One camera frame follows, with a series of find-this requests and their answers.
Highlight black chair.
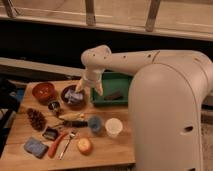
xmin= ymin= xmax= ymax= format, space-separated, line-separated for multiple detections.
xmin=0 ymin=77 xmax=20 ymax=156

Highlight green plastic bin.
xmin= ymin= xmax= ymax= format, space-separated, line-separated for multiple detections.
xmin=90 ymin=72 xmax=132 ymax=106

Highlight red bowl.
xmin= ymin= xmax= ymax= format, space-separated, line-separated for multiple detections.
xmin=32 ymin=82 xmax=55 ymax=103

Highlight yellow banana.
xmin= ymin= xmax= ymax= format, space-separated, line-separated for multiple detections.
xmin=59 ymin=113 xmax=85 ymax=121

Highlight blue cup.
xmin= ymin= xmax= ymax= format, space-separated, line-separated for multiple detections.
xmin=88 ymin=116 xmax=102 ymax=134

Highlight small black box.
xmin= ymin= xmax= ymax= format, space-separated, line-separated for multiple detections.
xmin=42 ymin=128 xmax=59 ymax=141

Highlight blue sponge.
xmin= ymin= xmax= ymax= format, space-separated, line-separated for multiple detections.
xmin=24 ymin=137 xmax=48 ymax=159

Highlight crumpled blue white cloth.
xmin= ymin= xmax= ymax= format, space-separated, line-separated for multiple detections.
xmin=65 ymin=89 xmax=83 ymax=103

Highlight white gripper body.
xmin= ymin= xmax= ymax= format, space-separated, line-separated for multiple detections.
xmin=82 ymin=68 xmax=102 ymax=88

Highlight dark brown block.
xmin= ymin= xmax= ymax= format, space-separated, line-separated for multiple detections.
xmin=104 ymin=92 xmax=123 ymax=101

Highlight small metal can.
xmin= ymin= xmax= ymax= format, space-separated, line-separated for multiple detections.
xmin=48 ymin=101 xmax=61 ymax=116

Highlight orange apple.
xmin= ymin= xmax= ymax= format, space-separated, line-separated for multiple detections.
xmin=77 ymin=138 xmax=93 ymax=155

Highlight dark purple bowl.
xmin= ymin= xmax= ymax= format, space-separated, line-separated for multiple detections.
xmin=61 ymin=85 xmax=85 ymax=107

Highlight silver fork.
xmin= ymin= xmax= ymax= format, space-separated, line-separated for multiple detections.
xmin=59 ymin=131 xmax=77 ymax=160

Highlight black handled utensil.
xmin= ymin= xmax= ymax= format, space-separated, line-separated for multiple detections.
xmin=50 ymin=120 xmax=89 ymax=129

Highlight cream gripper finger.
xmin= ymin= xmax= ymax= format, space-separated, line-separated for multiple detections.
xmin=75 ymin=79 xmax=83 ymax=92
xmin=95 ymin=82 xmax=103 ymax=96

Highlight brown pine cone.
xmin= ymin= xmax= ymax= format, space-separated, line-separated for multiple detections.
xmin=27 ymin=108 xmax=46 ymax=131

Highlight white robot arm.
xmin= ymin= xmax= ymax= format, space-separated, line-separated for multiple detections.
xmin=77 ymin=45 xmax=213 ymax=171

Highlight white cup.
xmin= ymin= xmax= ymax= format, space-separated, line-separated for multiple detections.
xmin=105 ymin=118 xmax=123 ymax=138

